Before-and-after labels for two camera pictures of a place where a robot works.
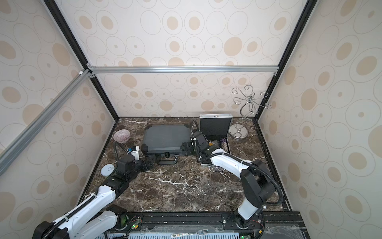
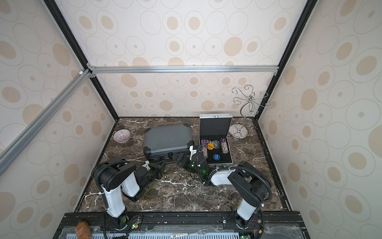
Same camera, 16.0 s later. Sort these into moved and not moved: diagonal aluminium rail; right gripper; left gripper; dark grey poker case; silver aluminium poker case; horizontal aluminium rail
Moved: right gripper; left gripper
Not moved: silver aluminium poker case; horizontal aluminium rail; dark grey poker case; diagonal aluminium rail
